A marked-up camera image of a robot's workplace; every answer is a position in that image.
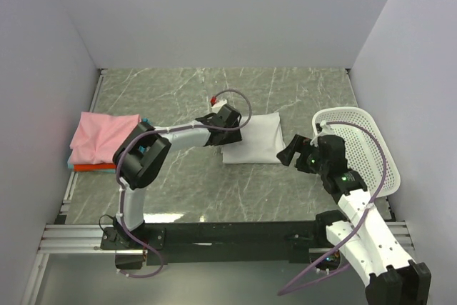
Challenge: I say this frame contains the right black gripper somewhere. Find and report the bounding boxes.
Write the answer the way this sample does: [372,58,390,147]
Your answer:
[276,134,328,176]

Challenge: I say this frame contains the white t shirt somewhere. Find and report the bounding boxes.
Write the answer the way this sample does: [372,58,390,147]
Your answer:
[221,113,286,164]

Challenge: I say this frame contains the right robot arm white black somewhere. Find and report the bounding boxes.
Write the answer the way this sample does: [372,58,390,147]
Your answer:
[277,131,431,304]

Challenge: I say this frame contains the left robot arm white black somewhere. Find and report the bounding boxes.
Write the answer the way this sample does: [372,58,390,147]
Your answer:
[113,104,242,249]

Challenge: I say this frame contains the white perforated plastic basket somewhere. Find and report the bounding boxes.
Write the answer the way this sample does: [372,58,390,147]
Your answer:
[311,106,401,197]

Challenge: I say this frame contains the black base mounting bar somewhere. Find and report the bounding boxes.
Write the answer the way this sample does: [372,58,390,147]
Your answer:
[100,221,332,269]

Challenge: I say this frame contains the pink folded t shirt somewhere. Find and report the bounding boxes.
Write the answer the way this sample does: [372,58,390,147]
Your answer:
[68,111,142,165]

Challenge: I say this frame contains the orange folded t shirt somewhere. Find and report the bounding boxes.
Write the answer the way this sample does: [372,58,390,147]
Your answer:
[71,164,116,173]

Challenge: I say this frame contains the teal folded t shirt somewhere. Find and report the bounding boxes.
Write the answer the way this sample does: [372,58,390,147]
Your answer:
[65,116,149,169]

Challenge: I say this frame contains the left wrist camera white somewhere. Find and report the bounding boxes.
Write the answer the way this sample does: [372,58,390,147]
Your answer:
[210,96,228,113]

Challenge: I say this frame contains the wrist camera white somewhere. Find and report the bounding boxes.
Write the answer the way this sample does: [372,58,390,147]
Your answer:
[210,96,228,113]
[313,121,334,140]

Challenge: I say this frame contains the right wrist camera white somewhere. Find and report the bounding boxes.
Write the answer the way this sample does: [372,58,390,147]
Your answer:
[313,121,334,140]

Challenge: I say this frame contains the purple cable under base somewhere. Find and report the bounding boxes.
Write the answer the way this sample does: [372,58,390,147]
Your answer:
[98,214,169,279]

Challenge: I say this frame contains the aluminium extrusion rail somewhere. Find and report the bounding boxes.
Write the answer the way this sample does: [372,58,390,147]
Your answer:
[38,224,104,254]

